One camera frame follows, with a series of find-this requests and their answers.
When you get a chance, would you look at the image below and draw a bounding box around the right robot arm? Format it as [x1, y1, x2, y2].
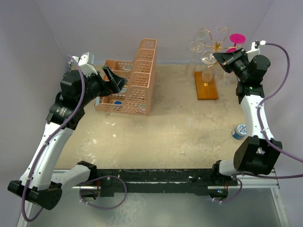
[210, 48, 282, 185]

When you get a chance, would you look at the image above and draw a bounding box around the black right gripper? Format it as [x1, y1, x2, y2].
[213, 48, 249, 81]

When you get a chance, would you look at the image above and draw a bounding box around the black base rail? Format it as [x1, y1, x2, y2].
[89, 168, 238, 197]

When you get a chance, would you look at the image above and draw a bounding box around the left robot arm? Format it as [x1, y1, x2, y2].
[8, 66, 127, 210]

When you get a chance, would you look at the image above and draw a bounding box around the peach plastic file organizer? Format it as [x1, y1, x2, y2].
[94, 38, 157, 116]

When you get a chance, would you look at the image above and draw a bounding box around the clear wine glass back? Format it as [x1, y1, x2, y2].
[185, 40, 205, 76]

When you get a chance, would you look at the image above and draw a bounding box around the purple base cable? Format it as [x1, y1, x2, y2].
[79, 175, 128, 210]
[212, 177, 242, 204]

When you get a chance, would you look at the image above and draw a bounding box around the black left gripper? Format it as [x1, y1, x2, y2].
[78, 66, 126, 107]

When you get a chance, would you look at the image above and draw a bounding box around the clear wine glass far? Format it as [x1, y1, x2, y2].
[194, 28, 209, 44]

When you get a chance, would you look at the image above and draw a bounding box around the gold wire wine glass rack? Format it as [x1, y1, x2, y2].
[199, 27, 232, 55]

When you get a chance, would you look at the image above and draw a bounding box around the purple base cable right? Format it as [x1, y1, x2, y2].
[212, 177, 242, 204]

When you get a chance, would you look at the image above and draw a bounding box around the wooden rack base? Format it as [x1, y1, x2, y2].
[194, 71, 218, 100]

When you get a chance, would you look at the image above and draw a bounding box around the blue white small jar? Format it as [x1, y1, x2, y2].
[232, 124, 247, 140]

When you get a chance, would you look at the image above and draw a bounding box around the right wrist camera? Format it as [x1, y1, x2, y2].
[247, 40, 266, 57]

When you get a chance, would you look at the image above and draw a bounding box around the pink wine glass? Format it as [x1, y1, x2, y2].
[226, 33, 246, 53]

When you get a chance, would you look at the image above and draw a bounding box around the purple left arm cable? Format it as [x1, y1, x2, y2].
[21, 54, 85, 222]

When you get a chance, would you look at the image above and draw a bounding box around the clear round wine glass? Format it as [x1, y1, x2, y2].
[219, 69, 232, 85]

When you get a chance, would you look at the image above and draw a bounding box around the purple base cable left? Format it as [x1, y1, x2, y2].
[79, 175, 128, 210]

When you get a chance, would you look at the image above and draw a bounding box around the clear flute wine glass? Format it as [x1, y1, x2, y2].
[201, 50, 217, 87]

